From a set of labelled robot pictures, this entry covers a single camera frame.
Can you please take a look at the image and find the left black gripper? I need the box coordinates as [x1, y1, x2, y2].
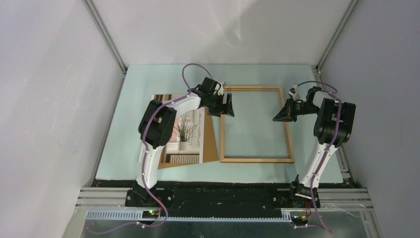
[207, 93, 234, 118]

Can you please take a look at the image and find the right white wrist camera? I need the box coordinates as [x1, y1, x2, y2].
[288, 85, 301, 101]

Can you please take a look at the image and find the brown cardboard backing board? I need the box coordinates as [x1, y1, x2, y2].
[158, 112, 219, 169]

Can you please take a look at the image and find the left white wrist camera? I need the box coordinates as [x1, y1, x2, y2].
[216, 81, 226, 95]

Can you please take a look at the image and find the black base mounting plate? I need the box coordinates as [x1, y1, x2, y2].
[95, 178, 321, 218]

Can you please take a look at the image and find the aluminium corner profile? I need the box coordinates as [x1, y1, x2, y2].
[82, 0, 128, 74]
[315, 0, 360, 74]

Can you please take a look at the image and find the left aluminium corner profile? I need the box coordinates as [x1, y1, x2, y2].
[82, 0, 128, 74]

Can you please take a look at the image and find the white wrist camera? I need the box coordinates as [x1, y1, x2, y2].
[288, 85, 301, 101]
[216, 81, 226, 95]

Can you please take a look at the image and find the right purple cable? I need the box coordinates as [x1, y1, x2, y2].
[295, 80, 343, 235]

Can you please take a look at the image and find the right aluminium corner profile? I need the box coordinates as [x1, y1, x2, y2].
[315, 0, 360, 74]

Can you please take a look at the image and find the front aluminium rail frame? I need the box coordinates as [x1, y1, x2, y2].
[75, 187, 373, 211]

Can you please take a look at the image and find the grey slotted cable duct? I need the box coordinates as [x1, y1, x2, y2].
[86, 209, 292, 223]

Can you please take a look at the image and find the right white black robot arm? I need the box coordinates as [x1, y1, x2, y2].
[272, 86, 356, 207]

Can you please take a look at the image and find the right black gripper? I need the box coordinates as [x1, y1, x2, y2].
[272, 97, 319, 122]

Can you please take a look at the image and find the wooden picture frame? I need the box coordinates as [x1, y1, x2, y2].
[219, 85, 295, 164]

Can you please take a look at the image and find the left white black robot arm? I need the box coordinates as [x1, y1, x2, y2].
[133, 77, 235, 207]

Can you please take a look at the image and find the window plant photo print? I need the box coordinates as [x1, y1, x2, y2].
[137, 94, 206, 165]

